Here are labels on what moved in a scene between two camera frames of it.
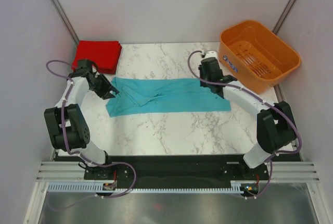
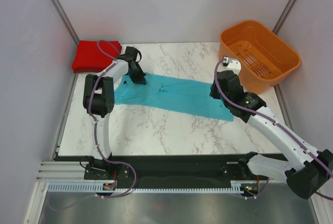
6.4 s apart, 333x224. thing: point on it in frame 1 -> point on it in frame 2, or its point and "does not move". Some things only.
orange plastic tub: x=255 y=56 does not move
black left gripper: x=104 y=93 -> x=140 y=79
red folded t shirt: x=104 y=53 does not move
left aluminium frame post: x=56 y=5 does not move
